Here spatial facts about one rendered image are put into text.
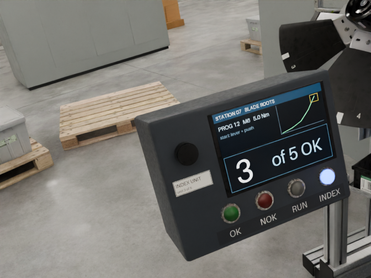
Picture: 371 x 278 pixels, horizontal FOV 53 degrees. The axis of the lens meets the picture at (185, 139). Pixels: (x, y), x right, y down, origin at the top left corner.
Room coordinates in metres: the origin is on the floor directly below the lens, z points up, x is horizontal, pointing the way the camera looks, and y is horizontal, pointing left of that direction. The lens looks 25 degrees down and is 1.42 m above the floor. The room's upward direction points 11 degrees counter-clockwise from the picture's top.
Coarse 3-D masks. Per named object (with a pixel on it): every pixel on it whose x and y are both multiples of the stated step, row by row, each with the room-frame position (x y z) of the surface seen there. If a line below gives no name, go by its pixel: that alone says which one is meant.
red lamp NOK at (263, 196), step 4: (260, 192) 0.41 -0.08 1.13; (264, 192) 0.41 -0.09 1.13; (268, 192) 0.41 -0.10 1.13; (256, 196) 0.41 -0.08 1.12; (260, 196) 0.40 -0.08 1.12; (264, 196) 0.40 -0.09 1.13; (268, 196) 0.40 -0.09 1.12; (272, 196) 0.41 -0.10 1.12; (256, 200) 0.40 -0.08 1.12; (260, 200) 0.40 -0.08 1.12; (264, 200) 0.40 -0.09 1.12; (268, 200) 0.40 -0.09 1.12; (272, 200) 0.40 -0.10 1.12; (256, 204) 0.40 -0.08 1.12; (260, 204) 0.40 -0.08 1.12; (264, 204) 0.40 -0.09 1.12; (268, 204) 0.40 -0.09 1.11; (272, 204) 0.40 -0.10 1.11; (260, 208) 0.40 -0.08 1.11; (264, 208) 0.40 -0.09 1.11; (268, 208) 0.40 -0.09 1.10
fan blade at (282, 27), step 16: (288, 32) 1.34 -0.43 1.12; (304, 32) 1.28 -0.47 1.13; (320, 32) 1.23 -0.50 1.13; (336, 32) 1.19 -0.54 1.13; (288, 48) 1.33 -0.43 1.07; (304, 48) 1.27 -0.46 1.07; (320, 48) 1.23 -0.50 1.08; (336, 48) 1.19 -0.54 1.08; (288, 64) 1.32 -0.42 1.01; (304, 64) 1.27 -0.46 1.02; (320, 64) 1.23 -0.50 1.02
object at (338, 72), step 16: (352, 48) 1.06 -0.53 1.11; (336, 64) 1.05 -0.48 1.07; (352, 64) 1.03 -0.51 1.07; (368, 64) 1.02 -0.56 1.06; (336, 80) 1.02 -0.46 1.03; (352, 80) 1.00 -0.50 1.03; (368, 80) 0.99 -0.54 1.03; (336, 96) 0.99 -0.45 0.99; (352, 96) 0.97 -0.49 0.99; (368, 96) 0.96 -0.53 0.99; (336, 112) 0.96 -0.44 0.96; (352, 112) 0.94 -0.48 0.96; (368, 112) 0.93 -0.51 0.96; (368, 128) 0.90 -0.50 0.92
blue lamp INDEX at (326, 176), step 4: (324, 168) 0.43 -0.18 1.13; (328, 168) 0.44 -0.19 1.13; (320, 172) 0.43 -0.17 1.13; (324, 172) 0.43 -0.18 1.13; (328, 172) 0.43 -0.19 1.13; (332, 172) 0.43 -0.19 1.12; (320, 176) 0.43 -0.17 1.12; (324, 176) 0.43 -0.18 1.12; (328, 176) 0.43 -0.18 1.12; (332, 176) 0.43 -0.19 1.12; (320, 180) 0.43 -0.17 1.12; (324, 180) 0.43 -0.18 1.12; (328, 180) 0.42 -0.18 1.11; (332, 180) 0.43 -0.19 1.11; (324, 184) 0.43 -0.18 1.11; (328, 184) 0.43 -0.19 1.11
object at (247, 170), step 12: (228, 156) 0.41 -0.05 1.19; (240, 156) 0.42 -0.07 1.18; (252, 156) 0.42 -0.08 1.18; (228, 168) 0.41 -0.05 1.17; (240, 168) 0.41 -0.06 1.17; (252, 168) 0.42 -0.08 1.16; (228, 180) 0.40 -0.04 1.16; (240, 180) 0.41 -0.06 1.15; (252, 180) 0.41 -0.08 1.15; (264, 180) 0.41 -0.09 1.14
